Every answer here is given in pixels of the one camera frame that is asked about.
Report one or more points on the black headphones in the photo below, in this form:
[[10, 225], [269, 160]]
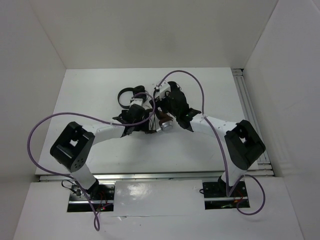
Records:
[[129, 94], [173, 86]]

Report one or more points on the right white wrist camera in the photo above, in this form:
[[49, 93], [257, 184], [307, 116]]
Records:
[[163, 88]]

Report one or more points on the brown silver headphones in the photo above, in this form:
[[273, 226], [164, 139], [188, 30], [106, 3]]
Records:
[[159, 122]]

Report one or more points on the aluminium rail right side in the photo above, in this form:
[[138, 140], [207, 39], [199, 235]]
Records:
[[264, 164]]

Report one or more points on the black headphones right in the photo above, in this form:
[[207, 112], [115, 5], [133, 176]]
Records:
[[173, 86]]

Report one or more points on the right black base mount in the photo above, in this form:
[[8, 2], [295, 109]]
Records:
[[216, 190]]

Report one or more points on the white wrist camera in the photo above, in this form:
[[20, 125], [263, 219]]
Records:
[[137, 101], [163, 88]]

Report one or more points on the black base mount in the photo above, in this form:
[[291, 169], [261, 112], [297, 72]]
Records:
[[104, 192], [216, 190]]

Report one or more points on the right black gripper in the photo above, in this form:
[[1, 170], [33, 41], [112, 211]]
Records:
[[159, 103]]

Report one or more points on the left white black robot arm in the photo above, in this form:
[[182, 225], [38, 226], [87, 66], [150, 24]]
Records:
[[72, 147]]

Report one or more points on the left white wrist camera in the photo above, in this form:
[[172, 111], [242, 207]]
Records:
[[137, 101]]

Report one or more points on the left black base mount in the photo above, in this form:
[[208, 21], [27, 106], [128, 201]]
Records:
[[104, 192]]

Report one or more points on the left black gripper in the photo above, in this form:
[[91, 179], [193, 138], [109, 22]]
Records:
[[143, 126]]

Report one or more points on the black headphones left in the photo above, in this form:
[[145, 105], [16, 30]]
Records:
[[129, 94]]

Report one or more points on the aluminium rail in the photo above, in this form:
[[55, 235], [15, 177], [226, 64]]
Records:
[[159, 176], [264, 164]]

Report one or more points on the aluminium rail front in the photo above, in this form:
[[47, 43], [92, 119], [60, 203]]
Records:
[[159, 176]]

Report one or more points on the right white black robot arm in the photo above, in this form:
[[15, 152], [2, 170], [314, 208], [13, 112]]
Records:
[[239, 142]]

